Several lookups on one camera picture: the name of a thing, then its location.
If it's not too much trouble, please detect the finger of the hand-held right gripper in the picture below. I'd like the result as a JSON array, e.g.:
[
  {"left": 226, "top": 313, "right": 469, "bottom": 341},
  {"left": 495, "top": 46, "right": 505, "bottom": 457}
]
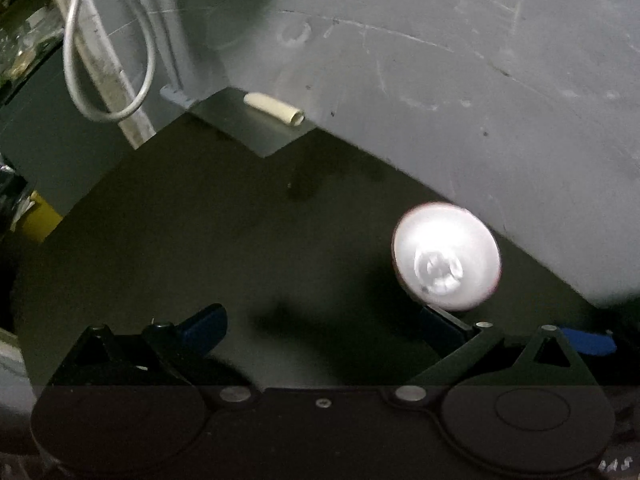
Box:
[{"left": 557, "top": 327, "right": 617, "bottom": 357}]

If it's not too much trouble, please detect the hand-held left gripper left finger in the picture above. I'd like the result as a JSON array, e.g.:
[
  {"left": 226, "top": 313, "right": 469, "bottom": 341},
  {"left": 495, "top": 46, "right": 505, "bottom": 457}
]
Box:
[{"left": 50, "top": 303, "right": 259, "bottom": 407}]

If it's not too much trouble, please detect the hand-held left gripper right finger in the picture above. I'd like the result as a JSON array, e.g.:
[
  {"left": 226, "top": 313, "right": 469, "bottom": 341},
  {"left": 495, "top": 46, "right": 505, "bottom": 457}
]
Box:
[{"left": 387, "top": 305, "right": 599, "bottom": 407}]

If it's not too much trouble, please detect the red patterned white ceramic bowl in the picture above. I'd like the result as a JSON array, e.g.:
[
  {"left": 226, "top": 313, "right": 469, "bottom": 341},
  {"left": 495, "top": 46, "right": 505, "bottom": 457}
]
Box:
[{"left": 392, "top": 201, "right": 502, "bottom": 312}]

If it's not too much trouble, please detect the yellow box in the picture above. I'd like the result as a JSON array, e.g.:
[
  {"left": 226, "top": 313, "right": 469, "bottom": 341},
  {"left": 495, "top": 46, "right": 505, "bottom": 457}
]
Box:
[{"left": 19, "top": 189, "right": 64, "bottom": 244}]

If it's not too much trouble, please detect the steel cleaver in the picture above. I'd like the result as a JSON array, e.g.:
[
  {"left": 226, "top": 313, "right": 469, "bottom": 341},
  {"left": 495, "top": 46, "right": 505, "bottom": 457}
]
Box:
[{"left": 159, "top": 84, "right": 317, "bottom": 159}]

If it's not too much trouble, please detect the white cylindrical tube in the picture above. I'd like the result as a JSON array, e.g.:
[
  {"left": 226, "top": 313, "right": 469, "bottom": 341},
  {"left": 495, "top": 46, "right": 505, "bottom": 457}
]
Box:
[{"left": 243, "top": 92, "right": 305, "bottom": 127}]

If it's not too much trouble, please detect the black plastic bag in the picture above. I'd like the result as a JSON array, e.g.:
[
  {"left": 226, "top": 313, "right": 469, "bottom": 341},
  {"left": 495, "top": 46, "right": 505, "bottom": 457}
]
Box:
[{"left": 0, "top": 160, "right": 30, "bottom": 232}]

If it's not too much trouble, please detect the cluttered storage shelf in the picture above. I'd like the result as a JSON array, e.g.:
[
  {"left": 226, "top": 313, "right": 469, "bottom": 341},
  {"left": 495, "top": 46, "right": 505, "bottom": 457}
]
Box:
[{"left": 0, "top": 0, "right": 68, "bottom": 88}]

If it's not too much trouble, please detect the white flexible hose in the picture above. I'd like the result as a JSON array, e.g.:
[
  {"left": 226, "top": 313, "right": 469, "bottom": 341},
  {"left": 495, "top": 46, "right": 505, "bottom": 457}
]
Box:
[{"left": 63, "top": 0, "right": 156, "bottom": 124}]

